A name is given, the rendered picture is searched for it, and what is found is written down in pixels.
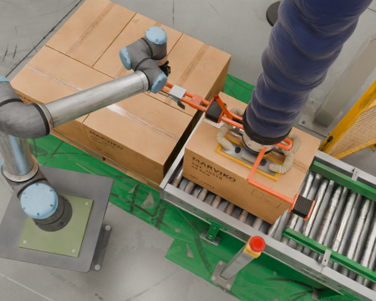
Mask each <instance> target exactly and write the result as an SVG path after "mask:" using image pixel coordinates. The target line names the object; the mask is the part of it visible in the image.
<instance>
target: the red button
mask: <svg viewBox="0 0 376 301"><path fill-rule="evenodd" d="M249 246H250V248H251V250H252V251H254V252H257V253H259V252H261V251H263V250H264V248H265V246H266V243H265V240H264V239H263V238H262V237H260V236H254V237H252V238H251V239H250V241H249Z"/></svg>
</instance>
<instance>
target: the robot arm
mask: <svg viewBox="0 0 376 301"><path fill-rule="evenodd" d="M167 40H168V39H167V33H166V31H164V30H163V29H162V28H160V27H156V26H154V27H150V28H148V30H146V33H145V36H144V37H142V38H140V39H138V40H136V41H135V42H133V43H131V44H129V45H127V46H125V47H124V48H123V49H121V50H120V51H119V56H120V59H121V62H122V64H123V65H124V67H125V68H126V69H127V70H131V69H132V70H133V71H134V73H131V74H128V75H125V76H122V77H120V78H116V79H114V80H111V81H108V82H105V83H103V84H100V85H96V86H95V87H91V88H88V89H86V90H83V91H80V92H77V93H74V94H71V95H69V96H66V97H63V98H60V99H57V100H54V101H51V102H49V103H46V104H43V105H40V104H38V103H35V102H34V103H31V104H28V105H27V104H24V102H23V101H22V99H21V98H20V97H19V95H18V94H17V93H16V91H15V89H13V87H12V86H11V84H10V82H9V81H8V80H7V79H6V78H5V77H4V76H2V75H0V152H1V155H2V157H3V160H2V162H1V164H0V171H1V173H2V175H3V176H4V178H5V179H6V181H7V182H8V184H9V185H10V187H11V188H12V190H13V191H14V193H15V194H16V196H17V198H18V199H19V201H20V202H21V207H22V209H23V210H24V212H25V213H26V214H27V215H28V216H30V217H32V218H33V221H34V222H35V225H36V226H37V227H38V228H40V229H42V230H43V231H47V232H55V231H58V230H60V229H62V228H64V227H65V226H66V225H67V224H68V222H69V221H70V219H71V216H72V206H71V204H70V202H69V201H68V200H67V198H65V197H64V196H62V195H59V194H57V193H56V192H55V190H54V189H53V187H52V186H51V185H50V183H49V181H48V180H47V179H46V177H45V176H44V175H43V173H42V171H41V170H40V168H39V164H38V160H37V159H36V158H35V156H33V155H32V154H31V152H30V148H29V144H28V141H27V139H37V138H41V137H44V136H47V135H49V134H50V132H51V130H52V128H54V127H57V126H59V125H62V124H65V123H67V122H69V121H72V120H74V119H77V118H80V117H82V116H84V115H87V114H89V113H92V112H95V111H97V110H99V109H102V108H105V107H107V106H110V105H112V104H115V103H117V102H120V101H122V100H125V99H127V98H130V97H132V96H135V95H137V94H140V93H142V92H146V91H147V93H148V94H149V93H150V92H151V93H157V92H159V91H161V89H163V88H164V86H165V85H166V83H167V80H168V78H167V77H168V75H169V74H170V73H171V67H170V66H168V63H169V61H168V60H167Z"/></svg>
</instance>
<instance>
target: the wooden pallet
mask: <svg viewBox="0 0 376 301"><path fill-rule="evenodd" d="M50 134H51V135H53V136H55V137H57V138H59V139H60V140H62V141H64V142H66V143H68V144H70V145H72V146H74V147H76V148H78V149H79V150H81V151H83V152H85V153H87V154H89V155H91V156H93V157H95V158H97V159H98V160H100V161H102V162H104V163H106V164H107V165H109V166H111V167H113V168H115V169H117V170H119V171H121V172H123V173H125V174H126V175H128V176H130V177H132V178H134V179H136V180H138V181H139V182H142V183H144V184H145V185H147V186H149V187H151V188H153V189H154V190H156V191H158V192H159V186H160V185H158V184H156V183H154V182H153V181H151V180H149V179H147V178H145V177H143V176H141V175H139V174H137V173H135V172H133V171H132V170H130V169H128V168H126V167H124V166H122V165H121V164H118V163H117V162H115V161H112V160H111V159H109V158H107V157H105V156H103V155H101V154H100V153H98V152H96V151H94V150H92V149H90V148H88V147H86V146H84V145H82V144H80V143H79V142H77V141H75V140H73V139H71V138H69V137H67V136H65V135H64V134H62V133H59V132H58V131H56V130H54V129H52V130H51V132H50Z"/></svg>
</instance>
